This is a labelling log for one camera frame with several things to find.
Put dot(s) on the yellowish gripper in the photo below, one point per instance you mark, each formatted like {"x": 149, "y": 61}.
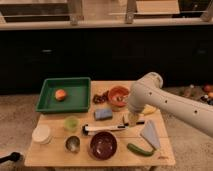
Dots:
{"x": 132, "y": 119}

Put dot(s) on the blue sponge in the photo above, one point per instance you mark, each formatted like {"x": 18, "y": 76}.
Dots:
{"x": 103, "y": 114}

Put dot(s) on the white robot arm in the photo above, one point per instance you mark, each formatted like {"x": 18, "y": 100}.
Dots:
{"x": 148, "y": 90}

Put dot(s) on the green plastic cup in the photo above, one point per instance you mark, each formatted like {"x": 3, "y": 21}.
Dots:
{"x": 71, "y": 123}

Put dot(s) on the small metal cup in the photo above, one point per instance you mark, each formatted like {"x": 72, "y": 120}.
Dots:
{"x": 72, "y": 144}

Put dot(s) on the wooden block brush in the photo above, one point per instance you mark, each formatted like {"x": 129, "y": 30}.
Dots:
{"x": 125, "y": 120}

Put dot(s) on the yellow banana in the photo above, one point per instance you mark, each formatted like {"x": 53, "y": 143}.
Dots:
{"x": 149, "y": 110}

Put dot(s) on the grey folded cloth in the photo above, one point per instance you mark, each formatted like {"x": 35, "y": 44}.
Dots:
{"x": 149, "y": 133}

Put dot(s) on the orange bowl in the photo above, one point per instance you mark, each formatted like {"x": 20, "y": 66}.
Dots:
{"x": 116, "y": 96}

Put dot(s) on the green cucumber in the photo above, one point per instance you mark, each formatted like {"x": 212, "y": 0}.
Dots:
{"x": 139, "y": 151}

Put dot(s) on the dark grapes bunch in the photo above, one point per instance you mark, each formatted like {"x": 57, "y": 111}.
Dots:
{"x": 99, "y": 99}

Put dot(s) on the dark red bowl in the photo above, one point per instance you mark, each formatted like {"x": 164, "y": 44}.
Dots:
{"x": 103, "y": 145}

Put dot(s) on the orange peach fruit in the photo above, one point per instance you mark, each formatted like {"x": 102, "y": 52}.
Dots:
{"x": 60, "y": 94}

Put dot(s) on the black object on floor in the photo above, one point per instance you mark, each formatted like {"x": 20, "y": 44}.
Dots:
{"x": 14, "y": 156}

